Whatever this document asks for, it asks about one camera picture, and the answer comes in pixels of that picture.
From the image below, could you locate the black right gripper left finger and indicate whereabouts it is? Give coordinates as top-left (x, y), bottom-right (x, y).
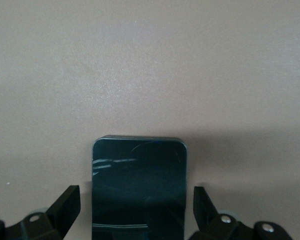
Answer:
top-left (0, 184), bottom-right (82, 240)

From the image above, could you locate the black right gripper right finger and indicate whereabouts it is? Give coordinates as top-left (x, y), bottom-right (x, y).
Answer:
top-left (186, 185), bottom-right (295, 240)

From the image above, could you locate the black smartphone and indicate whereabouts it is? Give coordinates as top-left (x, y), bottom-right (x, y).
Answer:
top-left (90, 135), bottom-right (189, 240)

